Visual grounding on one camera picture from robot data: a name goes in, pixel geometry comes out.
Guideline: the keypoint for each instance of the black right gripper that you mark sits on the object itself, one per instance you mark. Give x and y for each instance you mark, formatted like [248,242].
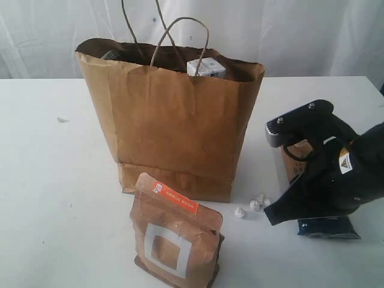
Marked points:
[337,182]

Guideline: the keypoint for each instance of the brown kraft stand-up pouch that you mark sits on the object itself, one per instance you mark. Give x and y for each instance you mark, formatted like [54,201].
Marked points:
[178,241]

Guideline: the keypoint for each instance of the brown paper shopping bag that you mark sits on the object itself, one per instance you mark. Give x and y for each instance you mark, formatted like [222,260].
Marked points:
[185,131]

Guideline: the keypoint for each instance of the small white blue carton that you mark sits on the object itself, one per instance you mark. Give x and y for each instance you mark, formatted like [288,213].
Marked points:
[209,67]

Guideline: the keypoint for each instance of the dark can with pull-tab lid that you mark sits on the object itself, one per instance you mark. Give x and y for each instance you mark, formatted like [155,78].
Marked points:
[112,55]

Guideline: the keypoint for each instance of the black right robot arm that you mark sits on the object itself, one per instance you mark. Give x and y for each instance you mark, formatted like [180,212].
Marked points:
[377,163]

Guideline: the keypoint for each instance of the crumpled paper scrap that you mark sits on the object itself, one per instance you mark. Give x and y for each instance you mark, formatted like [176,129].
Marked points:
[266,202]

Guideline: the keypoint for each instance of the small crumpled paper bit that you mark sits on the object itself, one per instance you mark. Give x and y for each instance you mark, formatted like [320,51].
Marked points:
[260,198]

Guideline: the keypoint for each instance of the spaghetti packet with Italian flag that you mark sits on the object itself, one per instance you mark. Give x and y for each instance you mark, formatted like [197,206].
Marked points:
[330,228]

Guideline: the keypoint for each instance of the crumpled white paper ball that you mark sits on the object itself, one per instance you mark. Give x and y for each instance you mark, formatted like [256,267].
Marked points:
[240,213]

